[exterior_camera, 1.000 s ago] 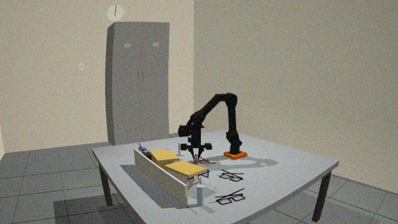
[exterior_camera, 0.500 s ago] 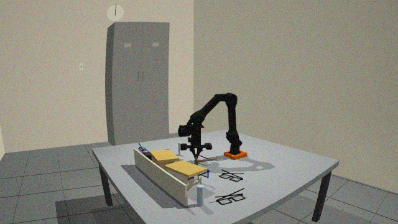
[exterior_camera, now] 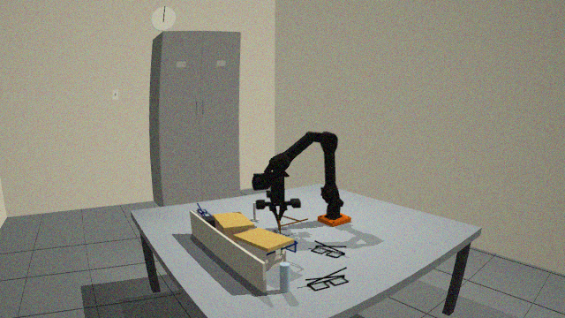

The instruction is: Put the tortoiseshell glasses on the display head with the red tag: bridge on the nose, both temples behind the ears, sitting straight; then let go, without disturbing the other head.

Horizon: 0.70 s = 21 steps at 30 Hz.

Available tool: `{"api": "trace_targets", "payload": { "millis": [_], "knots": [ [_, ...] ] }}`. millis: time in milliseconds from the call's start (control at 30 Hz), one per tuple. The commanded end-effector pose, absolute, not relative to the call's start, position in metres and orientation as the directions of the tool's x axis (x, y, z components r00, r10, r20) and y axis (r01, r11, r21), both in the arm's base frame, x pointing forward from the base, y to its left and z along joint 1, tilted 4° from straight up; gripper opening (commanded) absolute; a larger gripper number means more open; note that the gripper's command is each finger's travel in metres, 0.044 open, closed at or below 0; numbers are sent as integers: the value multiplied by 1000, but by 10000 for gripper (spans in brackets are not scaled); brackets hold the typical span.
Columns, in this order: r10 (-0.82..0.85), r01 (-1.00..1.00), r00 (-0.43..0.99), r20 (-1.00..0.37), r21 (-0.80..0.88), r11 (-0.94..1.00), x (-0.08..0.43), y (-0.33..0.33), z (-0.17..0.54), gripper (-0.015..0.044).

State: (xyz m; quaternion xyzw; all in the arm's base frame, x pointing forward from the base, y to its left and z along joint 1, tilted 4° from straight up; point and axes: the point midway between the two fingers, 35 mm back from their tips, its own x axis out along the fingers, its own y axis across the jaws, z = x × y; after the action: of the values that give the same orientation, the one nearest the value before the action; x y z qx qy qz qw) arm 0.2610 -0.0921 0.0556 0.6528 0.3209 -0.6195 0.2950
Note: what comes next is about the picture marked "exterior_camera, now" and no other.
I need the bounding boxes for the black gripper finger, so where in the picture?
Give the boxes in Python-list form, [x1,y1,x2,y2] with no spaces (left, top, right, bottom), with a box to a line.
[269,207,278,223]
[279,206,288,221]

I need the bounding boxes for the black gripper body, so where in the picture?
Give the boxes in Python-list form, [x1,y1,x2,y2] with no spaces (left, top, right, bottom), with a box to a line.
[256,188,301,209]

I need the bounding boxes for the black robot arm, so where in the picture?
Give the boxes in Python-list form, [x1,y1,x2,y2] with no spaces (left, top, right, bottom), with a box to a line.
[252,131,343,220]

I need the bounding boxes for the beige flat panel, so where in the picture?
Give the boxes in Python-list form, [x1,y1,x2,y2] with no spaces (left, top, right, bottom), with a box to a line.
[190,211,267,293]

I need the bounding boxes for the black eyeglasses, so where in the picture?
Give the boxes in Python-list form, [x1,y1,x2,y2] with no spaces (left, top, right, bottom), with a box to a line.
[306,269,348,291]

